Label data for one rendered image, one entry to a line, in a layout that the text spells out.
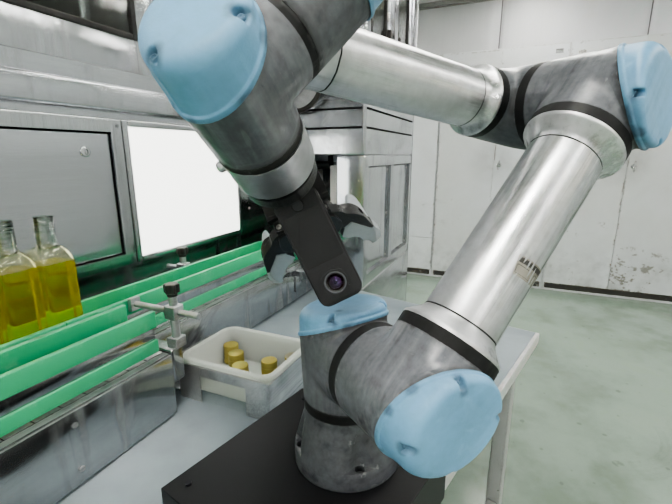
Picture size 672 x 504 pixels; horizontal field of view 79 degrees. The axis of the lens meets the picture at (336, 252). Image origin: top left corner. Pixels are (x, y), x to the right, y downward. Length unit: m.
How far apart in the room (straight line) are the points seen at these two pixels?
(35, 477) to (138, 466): 0.14
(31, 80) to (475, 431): 0.93
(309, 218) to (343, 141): 1.11
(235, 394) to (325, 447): 0.33
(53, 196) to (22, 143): 0.11
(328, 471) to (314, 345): 0.17
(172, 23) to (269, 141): 0.09
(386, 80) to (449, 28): 4.33
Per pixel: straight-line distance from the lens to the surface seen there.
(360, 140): 1.47
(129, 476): 0.80
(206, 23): 0.26
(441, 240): 4.26
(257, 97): 0.28
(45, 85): 1.01
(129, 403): 0.81
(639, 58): 0.56
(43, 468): 0.75
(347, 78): 0.47
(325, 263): 0.39
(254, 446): 0.68
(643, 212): 4.27
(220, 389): 0.88
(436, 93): 0.54
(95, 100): 1.06
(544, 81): 0.60
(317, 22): 0.31
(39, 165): 0.98
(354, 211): 0.44
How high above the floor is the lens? 1.24
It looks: 13 degrees down
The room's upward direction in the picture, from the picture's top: straight up
